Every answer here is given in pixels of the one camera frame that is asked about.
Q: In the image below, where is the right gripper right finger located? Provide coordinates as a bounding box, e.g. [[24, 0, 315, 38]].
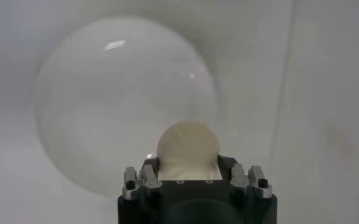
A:
[[218, 155, 273, 199]]

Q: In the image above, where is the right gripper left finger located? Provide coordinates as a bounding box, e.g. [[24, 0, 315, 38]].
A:
[[123, 157, 164, 200]]

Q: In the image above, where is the white steamed baozi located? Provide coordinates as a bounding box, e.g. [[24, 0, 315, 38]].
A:
[[156, 119, 222, 181]]

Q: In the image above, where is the white round plate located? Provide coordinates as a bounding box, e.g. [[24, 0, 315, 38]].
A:
[[32, 16, 219, 198]]

